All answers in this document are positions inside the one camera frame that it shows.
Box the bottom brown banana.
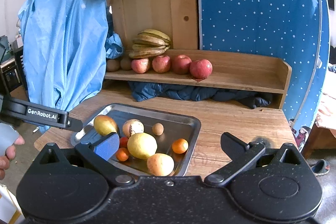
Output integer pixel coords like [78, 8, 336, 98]
[128, 47, 168, 59]

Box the wooden back panel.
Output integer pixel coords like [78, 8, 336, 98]
[110, 0, 199, 50]

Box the left brown kiwi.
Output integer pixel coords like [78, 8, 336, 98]
[106, 59, 120, 72]

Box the curved wooden shelf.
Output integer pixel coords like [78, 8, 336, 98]
[105, 50, 292, 109]

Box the brown longan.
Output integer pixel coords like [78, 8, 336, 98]
[151, 123, 164, 136]

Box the large orange persimmon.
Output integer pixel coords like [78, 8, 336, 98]
[147, 153, 174, 176]

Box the person's left hand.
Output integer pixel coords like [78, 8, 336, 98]
[0, 135, 25, 180]

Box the yellow lemon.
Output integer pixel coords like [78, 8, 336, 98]
[127, 133, 158, 160]

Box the small orange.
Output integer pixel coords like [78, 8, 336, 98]
[171, 138, 189, 154]

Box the dark blue jacket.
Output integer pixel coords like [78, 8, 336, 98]
[128, 81, 273, 109]

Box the blue polka dot board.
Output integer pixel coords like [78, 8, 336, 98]
[199, 0, 330, 149]

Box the rightmost red apple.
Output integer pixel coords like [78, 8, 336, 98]
[190, 59, 213, 79]

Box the leftmost pale red apple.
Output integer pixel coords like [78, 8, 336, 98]
[131, 58, 151, 74]

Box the right brown kiwi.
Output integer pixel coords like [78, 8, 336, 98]
[120, 57, 131, 71]

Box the dark red apple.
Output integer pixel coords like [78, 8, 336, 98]
[172, 55, 192, 75]

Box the blue slipper on floor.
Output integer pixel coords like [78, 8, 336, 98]
[311, 159, 330, 176]

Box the top yellow banana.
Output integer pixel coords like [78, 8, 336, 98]
[138, 29, 171, 43]

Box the light blue hanging garment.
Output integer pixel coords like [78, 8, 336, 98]
[18, 0, 125, 134]

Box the metal baking tray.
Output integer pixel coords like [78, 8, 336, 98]
[71, 103, 201, 176]

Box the brown kiwi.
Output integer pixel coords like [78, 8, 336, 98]
[120, 57, 131, 71]
[106, 59, 120, 72]

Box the pale red apple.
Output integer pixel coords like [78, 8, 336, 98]
[131, 58, 151, 74]
[152, 55, 171, 73]

